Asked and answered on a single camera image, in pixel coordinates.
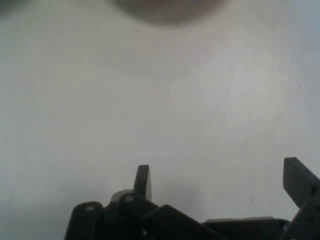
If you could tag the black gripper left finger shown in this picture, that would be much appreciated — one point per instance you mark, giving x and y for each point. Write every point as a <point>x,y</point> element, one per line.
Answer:
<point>130,220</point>

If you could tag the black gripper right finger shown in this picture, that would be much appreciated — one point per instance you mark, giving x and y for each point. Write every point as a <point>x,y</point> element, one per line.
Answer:
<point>303,190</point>

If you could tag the red bowl black rim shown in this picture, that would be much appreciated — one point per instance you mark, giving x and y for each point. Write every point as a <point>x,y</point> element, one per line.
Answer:
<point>165,11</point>

